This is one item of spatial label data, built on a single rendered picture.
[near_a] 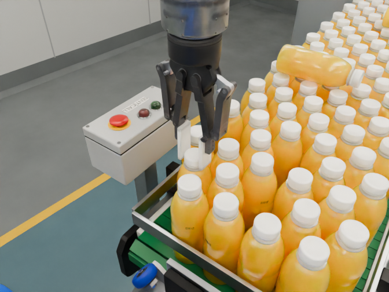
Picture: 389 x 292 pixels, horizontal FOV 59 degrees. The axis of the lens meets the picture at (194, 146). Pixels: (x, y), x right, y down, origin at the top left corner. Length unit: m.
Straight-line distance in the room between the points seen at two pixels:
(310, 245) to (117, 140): 0.36
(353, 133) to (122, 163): 0.44
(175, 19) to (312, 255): 0.35
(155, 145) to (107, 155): 0.10
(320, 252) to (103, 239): 1.49
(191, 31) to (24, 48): 2.92
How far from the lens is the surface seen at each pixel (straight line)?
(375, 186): 0.62
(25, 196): 2.24
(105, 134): 0.65
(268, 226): 0.51
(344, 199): 0.58
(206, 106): 0.52
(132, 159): 0.66
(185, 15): 0.44
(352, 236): 0.53
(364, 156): 0.67
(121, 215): 1.96
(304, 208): 0.54
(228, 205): 0.52
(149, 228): 0.65
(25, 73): 3.36
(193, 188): 0.54
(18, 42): 3.28
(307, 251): 0.49
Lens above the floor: 1.48
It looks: 39 degrees down
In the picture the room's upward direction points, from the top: straight up
